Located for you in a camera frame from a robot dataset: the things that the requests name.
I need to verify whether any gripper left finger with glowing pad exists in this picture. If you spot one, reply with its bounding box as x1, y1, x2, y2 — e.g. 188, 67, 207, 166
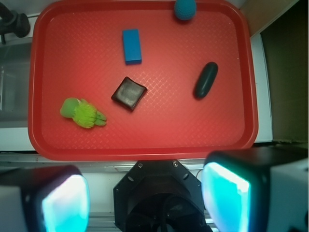
0, 165, 90, 232

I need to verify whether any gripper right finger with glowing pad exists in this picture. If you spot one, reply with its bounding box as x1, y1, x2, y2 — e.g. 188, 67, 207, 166
201, 146, 309, 232

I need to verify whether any green fuzzy toy animal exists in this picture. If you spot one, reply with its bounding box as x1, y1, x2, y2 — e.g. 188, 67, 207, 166
60, 98, 107, 129

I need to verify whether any dark green oval stone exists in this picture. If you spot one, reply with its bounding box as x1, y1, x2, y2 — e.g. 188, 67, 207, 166
194, 62, 218, 99

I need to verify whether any dark square pillow-shaped block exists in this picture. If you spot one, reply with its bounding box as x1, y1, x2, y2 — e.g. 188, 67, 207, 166
111, 77, 148, 111

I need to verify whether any red plastic tray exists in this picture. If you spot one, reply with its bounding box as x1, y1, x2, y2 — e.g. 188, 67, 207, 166
28, 0, 258, 161

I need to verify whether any blue rectangular block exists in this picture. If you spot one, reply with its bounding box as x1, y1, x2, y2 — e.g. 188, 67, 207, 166
122, 29, 142, 65

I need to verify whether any black clamp knob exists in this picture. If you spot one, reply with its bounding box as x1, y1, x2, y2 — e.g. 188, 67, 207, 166
0, 2, 31, 45

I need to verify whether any teal knitted ball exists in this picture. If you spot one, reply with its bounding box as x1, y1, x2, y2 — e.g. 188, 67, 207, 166
174, 0, 197, 21

